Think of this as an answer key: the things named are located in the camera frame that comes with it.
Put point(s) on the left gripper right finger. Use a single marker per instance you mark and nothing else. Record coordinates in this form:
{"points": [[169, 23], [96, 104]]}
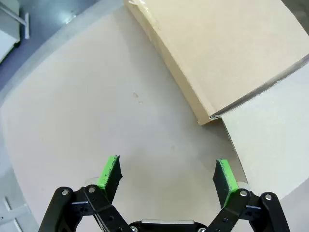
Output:
{"points": [[224, 181]]}

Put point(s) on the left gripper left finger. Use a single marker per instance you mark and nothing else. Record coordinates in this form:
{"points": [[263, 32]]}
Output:
{"points": [[111, 174]]}

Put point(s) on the brown cardboard shipping box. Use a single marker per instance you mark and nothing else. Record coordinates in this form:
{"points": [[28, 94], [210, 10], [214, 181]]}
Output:
{"points": [[217, 48]]}

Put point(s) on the white desk with metal legs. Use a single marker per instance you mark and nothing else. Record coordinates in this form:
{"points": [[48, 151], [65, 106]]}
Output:
{"points": [[26, 26]]}

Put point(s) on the white cabinet on casters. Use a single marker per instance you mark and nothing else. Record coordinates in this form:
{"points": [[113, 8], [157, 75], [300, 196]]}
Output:
{"points": [[7, 31]]}

